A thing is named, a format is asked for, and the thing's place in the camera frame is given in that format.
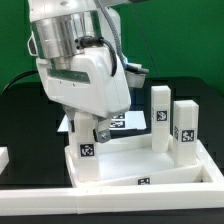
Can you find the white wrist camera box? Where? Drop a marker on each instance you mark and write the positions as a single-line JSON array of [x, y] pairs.
[[135, 75]]

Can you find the white block left edge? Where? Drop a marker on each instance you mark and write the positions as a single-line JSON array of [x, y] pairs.
[[4, 158]]

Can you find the white L-shaped fence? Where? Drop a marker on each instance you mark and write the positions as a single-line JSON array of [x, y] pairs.
[[209, 193]]

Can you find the white desk top tray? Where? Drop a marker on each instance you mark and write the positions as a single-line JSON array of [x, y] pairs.
[[131, 161]]

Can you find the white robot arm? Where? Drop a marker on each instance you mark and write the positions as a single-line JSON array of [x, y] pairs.
[[62, 29]]

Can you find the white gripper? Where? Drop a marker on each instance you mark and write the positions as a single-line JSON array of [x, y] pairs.
[[104, 95]]

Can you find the fiducial marker sheet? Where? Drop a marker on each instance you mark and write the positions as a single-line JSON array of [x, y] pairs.
[[131, 120]]

